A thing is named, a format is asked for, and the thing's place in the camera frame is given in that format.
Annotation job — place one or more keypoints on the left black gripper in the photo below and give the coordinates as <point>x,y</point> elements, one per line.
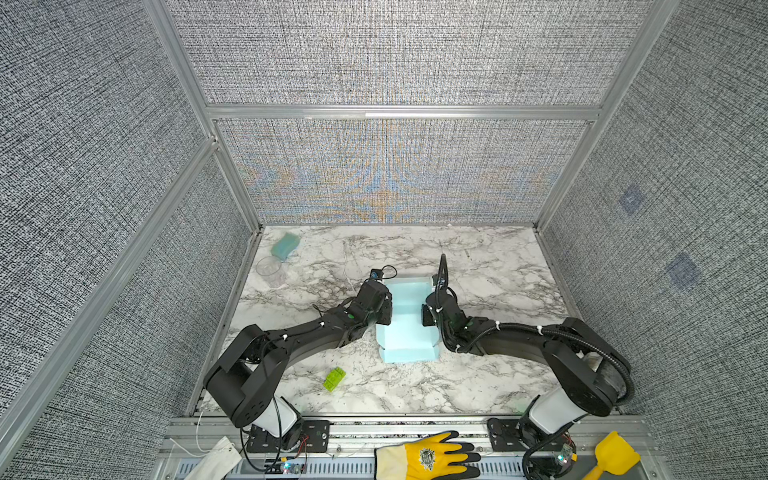
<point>386,307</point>

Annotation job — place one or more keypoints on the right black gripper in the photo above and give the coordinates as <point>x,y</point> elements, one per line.
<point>425,313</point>

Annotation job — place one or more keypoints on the light blue paper box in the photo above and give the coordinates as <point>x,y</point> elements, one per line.
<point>406,339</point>

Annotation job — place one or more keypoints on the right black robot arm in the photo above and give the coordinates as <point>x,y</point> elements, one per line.
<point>593,377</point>

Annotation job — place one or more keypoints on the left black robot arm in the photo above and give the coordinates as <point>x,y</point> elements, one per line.
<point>244,379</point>

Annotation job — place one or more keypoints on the green toy brick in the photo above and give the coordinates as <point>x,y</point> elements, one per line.
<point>334,379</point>

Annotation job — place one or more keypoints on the teal sponge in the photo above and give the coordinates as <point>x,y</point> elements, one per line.
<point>285,246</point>

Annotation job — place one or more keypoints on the yellow black work glove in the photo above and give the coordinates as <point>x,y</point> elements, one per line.
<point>439,456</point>

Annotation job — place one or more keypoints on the yellow plastic scoop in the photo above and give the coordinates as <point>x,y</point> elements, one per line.
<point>614,455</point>

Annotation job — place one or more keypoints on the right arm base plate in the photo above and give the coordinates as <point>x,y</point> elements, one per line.
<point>519,434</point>

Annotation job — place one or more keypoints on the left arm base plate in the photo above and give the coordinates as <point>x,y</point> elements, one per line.
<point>288,436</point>

